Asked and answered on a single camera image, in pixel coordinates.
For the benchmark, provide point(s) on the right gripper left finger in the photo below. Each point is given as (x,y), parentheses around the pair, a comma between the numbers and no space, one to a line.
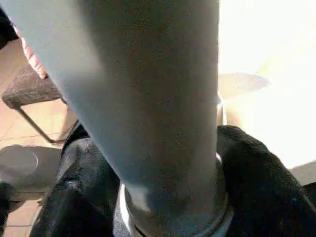
(79,202)

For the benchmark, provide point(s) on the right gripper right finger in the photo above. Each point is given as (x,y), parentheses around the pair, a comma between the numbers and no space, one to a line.
(266,197)

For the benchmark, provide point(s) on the white plastic table leg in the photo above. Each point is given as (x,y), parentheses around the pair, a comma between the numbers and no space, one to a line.
(148,98)

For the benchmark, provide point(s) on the grey round floor disc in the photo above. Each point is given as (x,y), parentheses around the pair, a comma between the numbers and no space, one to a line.
(22,165)

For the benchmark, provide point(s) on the grey upholstered stool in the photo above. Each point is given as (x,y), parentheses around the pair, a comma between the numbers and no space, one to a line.
(32,89)

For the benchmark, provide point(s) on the pink cloth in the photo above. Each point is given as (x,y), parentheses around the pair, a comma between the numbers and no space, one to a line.
(33,59)

